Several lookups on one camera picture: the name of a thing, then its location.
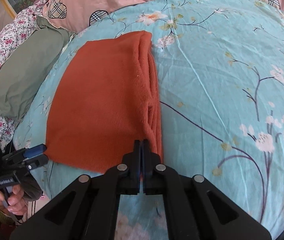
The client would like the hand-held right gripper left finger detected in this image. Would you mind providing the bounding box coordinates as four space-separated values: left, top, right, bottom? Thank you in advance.
8 139 142 240

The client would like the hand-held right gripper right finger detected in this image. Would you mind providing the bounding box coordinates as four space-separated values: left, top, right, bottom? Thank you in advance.
141 139 273 240

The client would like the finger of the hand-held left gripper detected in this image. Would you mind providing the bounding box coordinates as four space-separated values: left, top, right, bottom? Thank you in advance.
2 144 46 162
6 154 49 174

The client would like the person's left hand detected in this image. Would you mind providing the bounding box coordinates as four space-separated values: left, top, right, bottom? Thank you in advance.
0 185 28 217

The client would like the green pillow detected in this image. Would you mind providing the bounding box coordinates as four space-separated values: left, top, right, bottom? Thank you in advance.
0 16 76 122

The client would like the white pink-flowered cloth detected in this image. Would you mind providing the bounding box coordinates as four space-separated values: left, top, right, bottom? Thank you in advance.
0 6 45 143

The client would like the orange knit sweater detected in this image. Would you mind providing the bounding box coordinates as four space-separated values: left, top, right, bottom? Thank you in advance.
43 30 164 175

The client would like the light blue floral bed sheet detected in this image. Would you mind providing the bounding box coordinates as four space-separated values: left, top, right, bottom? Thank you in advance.
12 0 284 240

